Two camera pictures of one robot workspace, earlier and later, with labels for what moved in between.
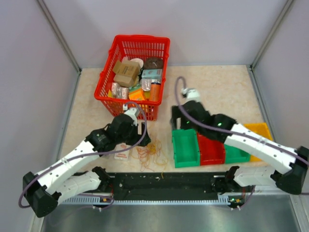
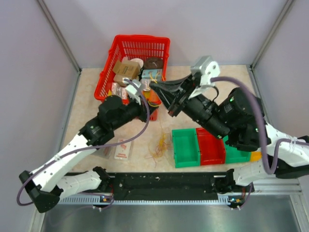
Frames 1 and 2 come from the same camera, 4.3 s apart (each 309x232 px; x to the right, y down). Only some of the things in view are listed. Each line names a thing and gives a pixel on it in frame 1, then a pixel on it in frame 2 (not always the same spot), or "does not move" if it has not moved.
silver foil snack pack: x=146 y=83 does not move
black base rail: x=165 y=186 does not move
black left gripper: x=137 y=137 to x=142 y=110
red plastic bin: x=211 y=152 does not move
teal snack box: x=151 y=74 does not move
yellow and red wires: x=149 y=156 to x=159 y=150
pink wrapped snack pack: x=119 y=92 does not move
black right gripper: x=177 y=113 to x=169 y=94
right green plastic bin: x=235 y=155 does not move
